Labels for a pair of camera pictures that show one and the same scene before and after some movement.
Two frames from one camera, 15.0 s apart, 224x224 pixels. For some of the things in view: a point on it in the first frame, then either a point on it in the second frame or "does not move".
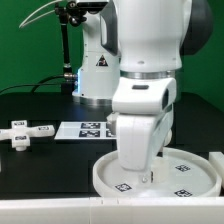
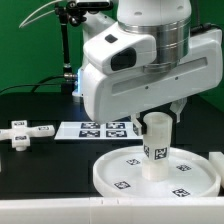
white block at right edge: (216, 158) does not move
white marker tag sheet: (83, 130) does not move
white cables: (52, 11) does not move
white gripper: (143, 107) -> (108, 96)
